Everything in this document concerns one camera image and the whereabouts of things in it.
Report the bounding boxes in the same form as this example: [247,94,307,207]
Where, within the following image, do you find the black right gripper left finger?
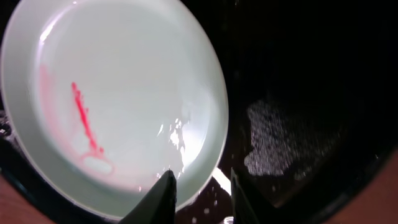
[119,170,177,224]

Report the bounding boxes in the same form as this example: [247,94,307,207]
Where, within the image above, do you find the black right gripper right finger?
[229,167,280,224]

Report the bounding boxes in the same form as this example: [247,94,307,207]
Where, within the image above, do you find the mint green plate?
[1,0,228,220]

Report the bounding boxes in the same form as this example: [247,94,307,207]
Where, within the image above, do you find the round black tray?
[1,1,397,223]

